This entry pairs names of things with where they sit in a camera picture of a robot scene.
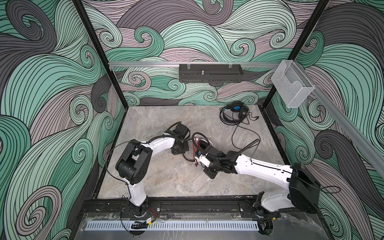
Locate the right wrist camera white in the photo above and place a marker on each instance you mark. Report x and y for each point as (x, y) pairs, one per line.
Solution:
(203, 161)

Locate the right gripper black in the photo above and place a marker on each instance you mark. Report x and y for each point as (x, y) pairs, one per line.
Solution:
(209, 174)

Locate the white black headphones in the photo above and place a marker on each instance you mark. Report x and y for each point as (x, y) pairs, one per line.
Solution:
(192, 157)

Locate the aluminium rail back wall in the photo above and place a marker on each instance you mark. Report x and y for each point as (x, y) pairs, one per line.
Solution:
(166, 64)

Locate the clear plastic wall bin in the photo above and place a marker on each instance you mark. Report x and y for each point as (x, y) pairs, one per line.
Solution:
(292, 83)

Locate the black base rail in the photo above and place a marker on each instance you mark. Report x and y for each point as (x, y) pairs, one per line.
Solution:
(243, 206)

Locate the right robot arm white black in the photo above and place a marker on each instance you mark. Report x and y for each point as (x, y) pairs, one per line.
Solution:
(298, 186)

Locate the aluminium rail wall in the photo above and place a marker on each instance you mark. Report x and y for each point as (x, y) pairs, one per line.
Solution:
(166, 64)
(355, 110)

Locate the black blue headphones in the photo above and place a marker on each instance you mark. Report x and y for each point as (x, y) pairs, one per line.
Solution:
(236, 107)

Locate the black perforated metal tray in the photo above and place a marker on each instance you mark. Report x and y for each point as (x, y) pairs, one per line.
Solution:
(211, 74)

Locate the aluminium rail right wall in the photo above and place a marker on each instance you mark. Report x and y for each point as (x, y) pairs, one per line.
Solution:
(355, 110)

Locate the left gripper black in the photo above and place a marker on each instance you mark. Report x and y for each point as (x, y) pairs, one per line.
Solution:
(186, 148)

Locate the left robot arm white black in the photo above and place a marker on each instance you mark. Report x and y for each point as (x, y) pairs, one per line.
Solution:
(134, 162)

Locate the white slotted cable duct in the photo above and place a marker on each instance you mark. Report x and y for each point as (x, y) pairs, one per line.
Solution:
(175, 226)

